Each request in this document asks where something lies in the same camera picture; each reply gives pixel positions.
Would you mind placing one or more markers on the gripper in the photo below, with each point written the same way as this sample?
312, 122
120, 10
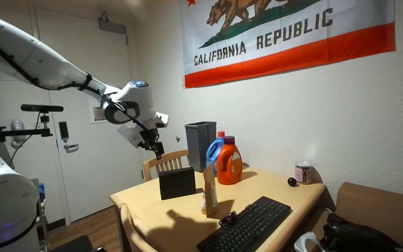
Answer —
148, 137

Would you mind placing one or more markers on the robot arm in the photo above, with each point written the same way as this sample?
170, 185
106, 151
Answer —
51, 66

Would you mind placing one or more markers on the black box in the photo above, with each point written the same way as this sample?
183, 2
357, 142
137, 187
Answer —
177, 183

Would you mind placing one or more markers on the grey trash bin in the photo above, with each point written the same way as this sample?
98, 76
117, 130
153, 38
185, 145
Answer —
198, 143

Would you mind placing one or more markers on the paper notice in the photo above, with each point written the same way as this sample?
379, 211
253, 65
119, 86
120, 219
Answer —
96, 111

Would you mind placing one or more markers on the blue detergent bottle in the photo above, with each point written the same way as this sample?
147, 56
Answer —
213, 150

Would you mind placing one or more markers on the white door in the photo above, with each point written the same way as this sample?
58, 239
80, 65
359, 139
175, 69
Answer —
93, 175

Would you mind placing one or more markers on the brown paper bag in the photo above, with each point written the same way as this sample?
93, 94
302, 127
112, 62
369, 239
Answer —
209, 192

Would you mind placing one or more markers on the black door lock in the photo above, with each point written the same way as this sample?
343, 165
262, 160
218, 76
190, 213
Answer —
63, 130

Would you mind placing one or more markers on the orange detergent bottle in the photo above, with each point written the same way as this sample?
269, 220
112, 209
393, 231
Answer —
229, 164

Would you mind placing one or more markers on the black sunglasses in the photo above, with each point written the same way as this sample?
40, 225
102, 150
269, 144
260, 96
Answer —
228, 218

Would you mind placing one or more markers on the door closer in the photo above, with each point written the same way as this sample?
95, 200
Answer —
112, 25

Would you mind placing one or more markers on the black keyboard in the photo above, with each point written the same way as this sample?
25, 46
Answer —
247, 227

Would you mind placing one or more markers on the dark round fruit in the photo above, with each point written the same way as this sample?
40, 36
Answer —
292, 181

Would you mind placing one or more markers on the candle jar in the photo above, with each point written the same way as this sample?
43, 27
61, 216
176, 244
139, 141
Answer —
303, 172

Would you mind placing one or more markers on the bear flag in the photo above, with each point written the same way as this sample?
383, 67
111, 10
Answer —
292, 52

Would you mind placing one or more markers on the white plastic bag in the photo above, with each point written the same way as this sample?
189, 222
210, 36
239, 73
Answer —
308, 243

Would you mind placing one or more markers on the black bag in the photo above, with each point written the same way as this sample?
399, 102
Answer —
355, 234

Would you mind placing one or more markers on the brown sofa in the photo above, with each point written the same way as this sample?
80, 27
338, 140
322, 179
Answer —
383, 210

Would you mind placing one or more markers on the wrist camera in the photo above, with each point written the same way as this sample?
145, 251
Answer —
130, 135

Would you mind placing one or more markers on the camera on mount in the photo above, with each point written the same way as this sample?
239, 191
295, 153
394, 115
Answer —
42, 108

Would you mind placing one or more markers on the white wall device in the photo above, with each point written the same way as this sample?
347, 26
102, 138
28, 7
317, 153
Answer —
18, 132

